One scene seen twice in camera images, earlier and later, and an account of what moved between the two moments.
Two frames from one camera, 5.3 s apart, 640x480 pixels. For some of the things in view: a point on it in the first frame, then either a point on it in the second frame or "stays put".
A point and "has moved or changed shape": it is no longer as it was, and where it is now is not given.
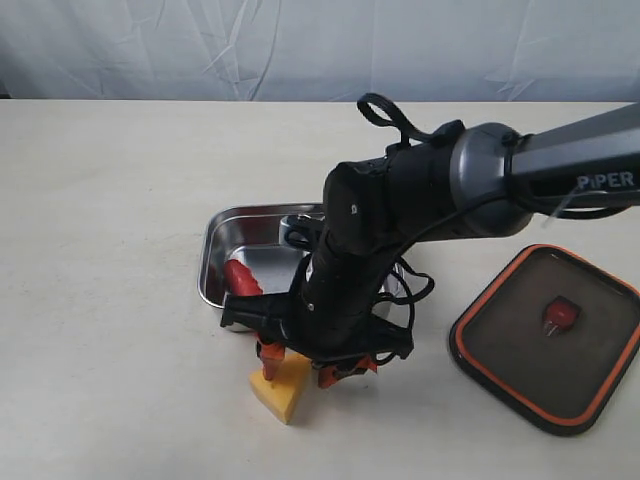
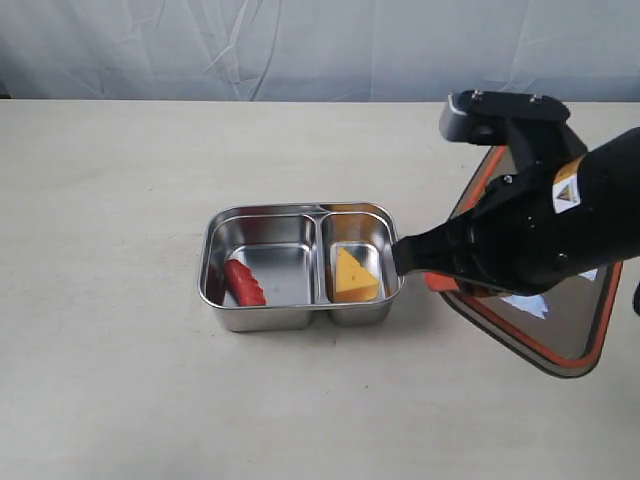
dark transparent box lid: [552, 337] has moved or changed shape
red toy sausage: [239, 280] stays put
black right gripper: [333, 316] → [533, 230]
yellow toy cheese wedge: [282, 395] has moved or changed shape
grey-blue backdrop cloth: [415, 51] stays put
